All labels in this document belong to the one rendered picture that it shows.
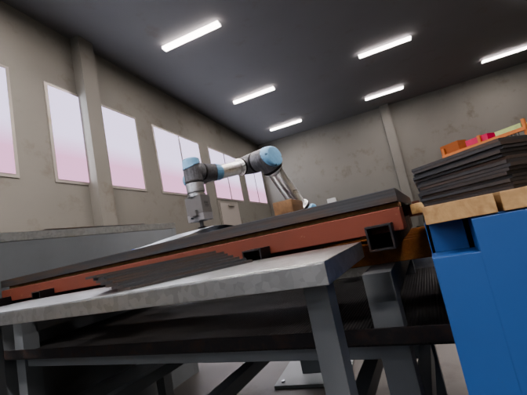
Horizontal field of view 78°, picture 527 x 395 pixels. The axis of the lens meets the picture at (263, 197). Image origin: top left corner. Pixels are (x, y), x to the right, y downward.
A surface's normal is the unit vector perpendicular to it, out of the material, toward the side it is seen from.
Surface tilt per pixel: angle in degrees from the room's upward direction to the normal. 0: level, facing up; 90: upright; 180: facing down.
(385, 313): 90
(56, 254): 90
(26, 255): 90
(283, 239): 90
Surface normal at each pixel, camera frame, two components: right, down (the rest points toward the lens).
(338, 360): -0.45, -0.03
